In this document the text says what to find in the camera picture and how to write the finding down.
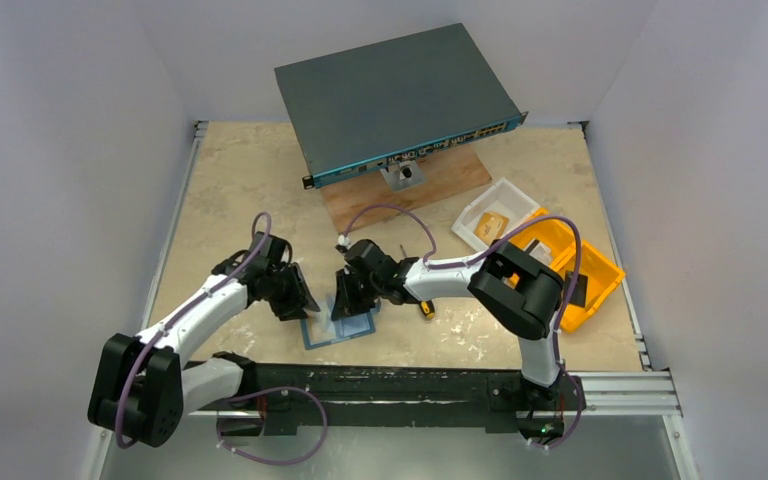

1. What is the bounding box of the blue card holder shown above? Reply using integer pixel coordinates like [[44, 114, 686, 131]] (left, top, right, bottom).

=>
[[300, 295, 381, 350]]

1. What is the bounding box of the gold credit card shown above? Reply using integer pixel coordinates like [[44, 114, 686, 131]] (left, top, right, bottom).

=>
[[473, 211, 509, 245]]

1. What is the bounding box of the white credit card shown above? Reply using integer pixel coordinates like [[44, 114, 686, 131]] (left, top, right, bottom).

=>
[[525, 240, 553, 265]]

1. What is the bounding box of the black credit card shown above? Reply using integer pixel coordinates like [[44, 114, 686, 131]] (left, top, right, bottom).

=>
[[568, 273, 589, 308]]

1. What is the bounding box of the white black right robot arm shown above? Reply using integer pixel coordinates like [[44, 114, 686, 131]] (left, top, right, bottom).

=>
[[330, 239, 564, 407]]

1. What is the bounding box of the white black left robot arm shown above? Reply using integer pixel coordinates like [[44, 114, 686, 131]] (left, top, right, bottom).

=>
[[87, 232, 319, 447]]

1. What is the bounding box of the brown wooden board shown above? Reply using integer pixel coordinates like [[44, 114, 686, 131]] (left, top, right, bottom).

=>
[[320, 145, 492, 233]]

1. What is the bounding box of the clear plastic bin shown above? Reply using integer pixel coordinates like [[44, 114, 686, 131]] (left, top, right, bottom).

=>
[[451, 178, 540, 251]]

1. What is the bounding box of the orange plastic divided bin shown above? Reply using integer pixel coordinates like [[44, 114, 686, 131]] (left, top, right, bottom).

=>
[[510, 220, 625, 333]]

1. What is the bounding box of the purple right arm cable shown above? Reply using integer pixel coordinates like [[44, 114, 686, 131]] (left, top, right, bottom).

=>
[[337, 203, 584, 366]]

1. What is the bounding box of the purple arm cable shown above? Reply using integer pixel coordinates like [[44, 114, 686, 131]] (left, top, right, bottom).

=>
[[337, 203, 584, 366], [113, 211, 273, 450]]

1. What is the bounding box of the yellow black handled screwdriver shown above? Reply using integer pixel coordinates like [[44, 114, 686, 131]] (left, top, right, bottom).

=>
[[399, 245, 437, 321]]

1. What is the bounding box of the small grey metal bracket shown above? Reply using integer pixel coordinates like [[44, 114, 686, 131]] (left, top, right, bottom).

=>
[[381, 160, 426, 192]]

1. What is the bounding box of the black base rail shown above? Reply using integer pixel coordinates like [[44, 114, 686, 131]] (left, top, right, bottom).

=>
[[207, 363, 586, 440]]

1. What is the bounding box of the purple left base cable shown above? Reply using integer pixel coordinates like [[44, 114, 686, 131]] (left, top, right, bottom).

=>
[[215, 386, 329, 468]]

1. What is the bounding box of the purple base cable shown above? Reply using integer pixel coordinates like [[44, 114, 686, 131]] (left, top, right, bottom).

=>
[[215, 386, 329, 468], [524, 377, 588, 452]]

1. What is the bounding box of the grey network switch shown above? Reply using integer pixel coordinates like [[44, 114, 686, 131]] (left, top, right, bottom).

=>
[[274, 23, 527, 189]]

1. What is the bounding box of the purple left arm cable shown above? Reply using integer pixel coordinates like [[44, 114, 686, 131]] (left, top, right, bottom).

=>
[[113, 211, 273, 450]]

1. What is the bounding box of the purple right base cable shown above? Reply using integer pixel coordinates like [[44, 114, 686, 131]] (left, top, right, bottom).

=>
[[524, 377, 588, 452]]

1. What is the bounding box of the aluminium frame rail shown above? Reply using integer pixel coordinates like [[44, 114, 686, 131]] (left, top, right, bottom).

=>
[[578, 371, 681, 416]]

